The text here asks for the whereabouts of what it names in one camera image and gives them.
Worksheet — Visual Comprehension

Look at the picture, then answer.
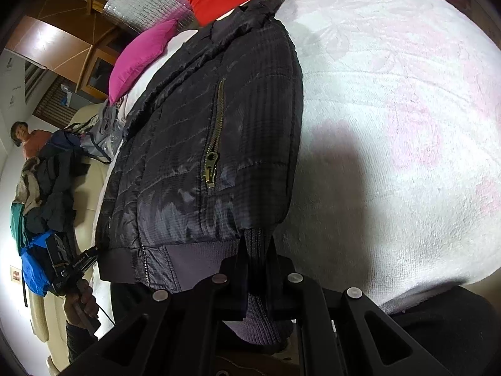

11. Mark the pile of dark clothes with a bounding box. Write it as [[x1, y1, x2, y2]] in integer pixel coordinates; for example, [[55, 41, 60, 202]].
[[10, 130, 89, 296]]

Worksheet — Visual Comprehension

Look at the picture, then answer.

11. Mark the magenta pillow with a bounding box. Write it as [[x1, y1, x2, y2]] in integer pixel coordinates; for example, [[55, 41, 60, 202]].
[[108, 19, 178, 104]]

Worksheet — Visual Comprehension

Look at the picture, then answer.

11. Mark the person's left hand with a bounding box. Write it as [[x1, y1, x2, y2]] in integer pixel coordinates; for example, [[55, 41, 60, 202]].
[[64, 279, 99, 330]]

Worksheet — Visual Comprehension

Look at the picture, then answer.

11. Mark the person in red shirt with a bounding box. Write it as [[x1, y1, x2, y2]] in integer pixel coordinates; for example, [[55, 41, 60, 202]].
[[10, 121, 52, 159]]

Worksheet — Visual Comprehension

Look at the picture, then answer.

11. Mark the silver insulation foil sheet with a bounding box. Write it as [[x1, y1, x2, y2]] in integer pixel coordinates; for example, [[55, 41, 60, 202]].
[[103, 0, 196, 33]]

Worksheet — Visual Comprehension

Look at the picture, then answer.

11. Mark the grey garment on armchair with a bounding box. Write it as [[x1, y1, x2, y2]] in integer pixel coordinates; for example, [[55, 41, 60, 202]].
[[65, 100, 124, 165]]

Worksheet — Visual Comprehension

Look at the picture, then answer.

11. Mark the wooden wardrobe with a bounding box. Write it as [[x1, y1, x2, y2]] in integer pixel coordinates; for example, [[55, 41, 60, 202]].
[[5, 0, 120, 101]]

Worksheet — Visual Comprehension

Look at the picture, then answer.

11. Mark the black quilted puffer jacket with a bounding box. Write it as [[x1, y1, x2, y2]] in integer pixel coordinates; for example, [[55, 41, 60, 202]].
[[95, 0, 303, 320]]

